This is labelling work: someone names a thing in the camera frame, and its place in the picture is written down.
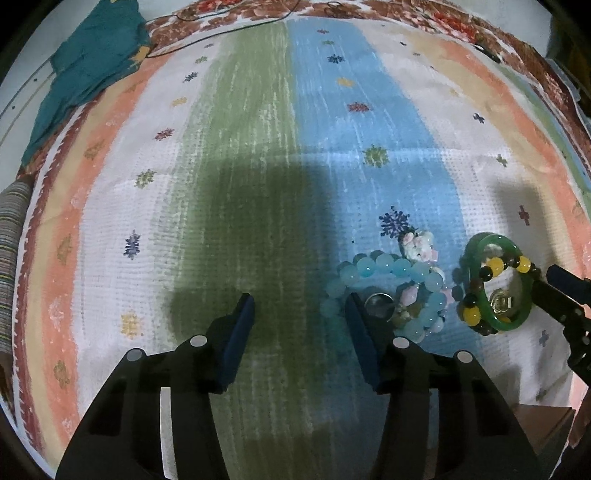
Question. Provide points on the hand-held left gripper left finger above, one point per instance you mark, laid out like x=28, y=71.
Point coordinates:
x=240, y=332

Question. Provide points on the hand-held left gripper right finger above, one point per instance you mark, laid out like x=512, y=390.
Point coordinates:
x=362, y=341

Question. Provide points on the striped bolster pillow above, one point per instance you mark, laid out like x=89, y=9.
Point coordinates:
x=11, y=254

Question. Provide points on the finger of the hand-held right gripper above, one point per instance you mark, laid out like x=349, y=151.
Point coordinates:
x=561, y=278
x=579, y=341

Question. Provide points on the teal cloth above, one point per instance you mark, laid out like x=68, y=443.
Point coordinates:
x=92, y=55

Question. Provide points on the striped pastel blanket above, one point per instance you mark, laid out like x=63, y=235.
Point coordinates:
x=277, y=115

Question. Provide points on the small black device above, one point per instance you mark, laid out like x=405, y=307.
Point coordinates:
x=489, y=53

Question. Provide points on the green jade bangle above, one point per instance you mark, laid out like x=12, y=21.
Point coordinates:
x=473, y=249

